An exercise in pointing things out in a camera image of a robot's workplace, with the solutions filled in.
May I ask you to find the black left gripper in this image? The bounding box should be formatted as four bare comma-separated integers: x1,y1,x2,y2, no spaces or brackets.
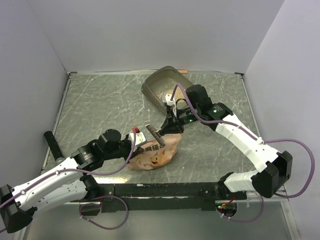
103,133,144,164

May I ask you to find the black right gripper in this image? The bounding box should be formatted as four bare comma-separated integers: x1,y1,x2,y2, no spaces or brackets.
159,105,201,134

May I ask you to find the orange cat litter bag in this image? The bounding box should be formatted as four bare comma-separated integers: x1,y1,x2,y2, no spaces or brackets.
127,134,182,171

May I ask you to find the white bag sealing clip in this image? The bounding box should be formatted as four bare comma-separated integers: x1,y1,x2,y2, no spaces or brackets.
145,123,166,148

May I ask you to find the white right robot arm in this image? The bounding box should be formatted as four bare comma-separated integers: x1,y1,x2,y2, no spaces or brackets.
157,84,293,199

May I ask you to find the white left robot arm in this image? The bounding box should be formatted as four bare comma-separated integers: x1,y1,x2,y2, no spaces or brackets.
0,127,146,234

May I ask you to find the beige cat litter pile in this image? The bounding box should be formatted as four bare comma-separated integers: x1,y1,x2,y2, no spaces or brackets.
157,79,185,101

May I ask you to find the grey plastic litter box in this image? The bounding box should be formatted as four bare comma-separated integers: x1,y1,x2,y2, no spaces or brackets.
141,65,193,114

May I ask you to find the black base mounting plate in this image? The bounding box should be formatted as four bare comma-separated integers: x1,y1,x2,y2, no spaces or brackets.
79,182,247,211

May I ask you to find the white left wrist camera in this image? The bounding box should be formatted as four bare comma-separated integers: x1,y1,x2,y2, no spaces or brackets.
128,127,148,151

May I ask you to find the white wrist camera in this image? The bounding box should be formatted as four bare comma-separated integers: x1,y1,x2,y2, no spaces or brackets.
128,127,148,151
162,93,177,116

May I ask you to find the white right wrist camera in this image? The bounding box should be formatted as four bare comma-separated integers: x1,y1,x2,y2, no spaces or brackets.
162,93,177,116

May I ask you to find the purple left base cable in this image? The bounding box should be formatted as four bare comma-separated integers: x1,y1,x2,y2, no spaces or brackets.
78,195,129,230

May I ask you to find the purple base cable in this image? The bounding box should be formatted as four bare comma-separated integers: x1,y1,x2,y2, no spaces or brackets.
78,195,129,230
216,192,265,223

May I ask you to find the black perforated bracket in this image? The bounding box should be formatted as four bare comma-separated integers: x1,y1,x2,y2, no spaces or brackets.
44,131,64,162

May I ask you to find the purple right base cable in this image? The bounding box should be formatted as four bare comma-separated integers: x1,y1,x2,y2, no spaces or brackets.
216,192,265,223

